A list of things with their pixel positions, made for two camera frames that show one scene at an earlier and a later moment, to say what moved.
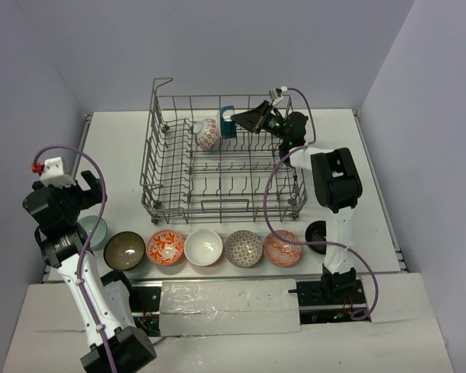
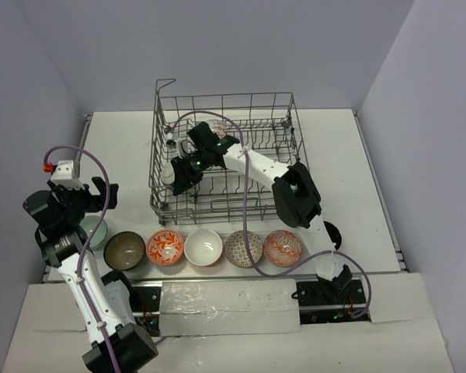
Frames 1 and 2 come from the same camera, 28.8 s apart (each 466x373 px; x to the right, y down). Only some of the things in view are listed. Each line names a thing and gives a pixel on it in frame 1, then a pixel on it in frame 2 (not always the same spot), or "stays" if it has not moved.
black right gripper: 251,119 → 184,177
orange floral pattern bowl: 165,247 stays
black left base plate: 146,308 stays
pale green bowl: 88,222 stays
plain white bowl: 203,247 stays
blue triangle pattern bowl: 228,126 → 168,174
